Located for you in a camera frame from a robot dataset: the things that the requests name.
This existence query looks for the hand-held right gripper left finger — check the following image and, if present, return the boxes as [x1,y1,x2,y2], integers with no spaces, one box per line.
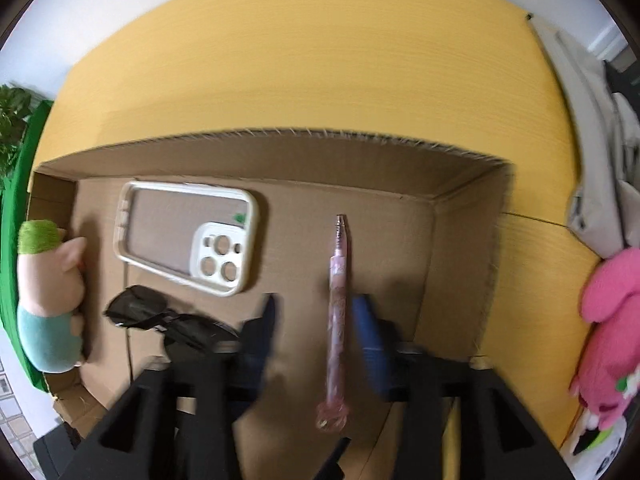
[59,292,279,480]

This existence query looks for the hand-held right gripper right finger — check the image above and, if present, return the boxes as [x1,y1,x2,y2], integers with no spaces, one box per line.
[349,296,577,480]

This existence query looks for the pink glitter pen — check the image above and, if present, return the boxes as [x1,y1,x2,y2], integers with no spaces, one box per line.
[314,214,354,432]

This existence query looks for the white phone case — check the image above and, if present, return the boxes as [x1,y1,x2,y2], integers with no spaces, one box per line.
[114,180,261,297]

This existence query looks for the shallow cardboard box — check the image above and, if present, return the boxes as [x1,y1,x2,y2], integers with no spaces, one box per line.
[27,127,519,480]

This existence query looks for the black sunglasses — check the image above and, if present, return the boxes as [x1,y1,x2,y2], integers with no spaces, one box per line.
[102,285,242,357]

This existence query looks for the pig plush with blue pants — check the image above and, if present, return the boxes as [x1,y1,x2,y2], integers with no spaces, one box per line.
[15,219,89,374]

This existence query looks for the pink bear plush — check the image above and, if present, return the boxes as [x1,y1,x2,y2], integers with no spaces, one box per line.
[567,246,640,432]

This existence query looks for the panda plush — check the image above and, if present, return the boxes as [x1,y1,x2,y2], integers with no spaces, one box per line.
[559,410,632,480]

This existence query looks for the green cloth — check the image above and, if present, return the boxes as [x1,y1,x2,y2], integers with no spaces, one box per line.
[0,100,57,395]

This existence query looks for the grey cloth bag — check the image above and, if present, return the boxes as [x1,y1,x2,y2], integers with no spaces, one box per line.
[529,14,640,262]

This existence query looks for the green potted plant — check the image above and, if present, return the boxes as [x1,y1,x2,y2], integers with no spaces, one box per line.
[0,85,42,179]

